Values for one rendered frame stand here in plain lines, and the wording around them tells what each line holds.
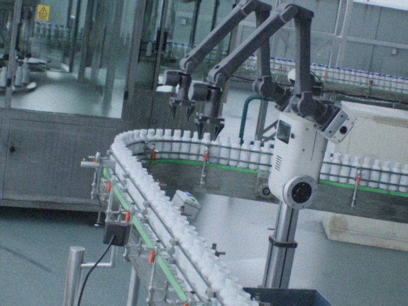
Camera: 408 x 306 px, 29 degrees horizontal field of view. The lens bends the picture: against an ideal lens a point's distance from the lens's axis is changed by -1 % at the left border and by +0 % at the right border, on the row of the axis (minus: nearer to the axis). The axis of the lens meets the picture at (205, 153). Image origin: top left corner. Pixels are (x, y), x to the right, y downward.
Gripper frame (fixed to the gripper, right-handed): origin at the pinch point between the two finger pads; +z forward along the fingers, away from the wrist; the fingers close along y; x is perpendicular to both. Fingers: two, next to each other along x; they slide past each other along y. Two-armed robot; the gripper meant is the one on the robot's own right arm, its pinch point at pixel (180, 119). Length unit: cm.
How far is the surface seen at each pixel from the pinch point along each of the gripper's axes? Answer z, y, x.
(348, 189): 43, -127, -67
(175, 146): 33, -27, -97
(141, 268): 53, 21, 49
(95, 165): 34, 28, -39
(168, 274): 40, 21, 86
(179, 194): 28.2, 2.4, 23.8
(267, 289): 45, -18, 85
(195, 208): 31.4, -2.7, 32.6
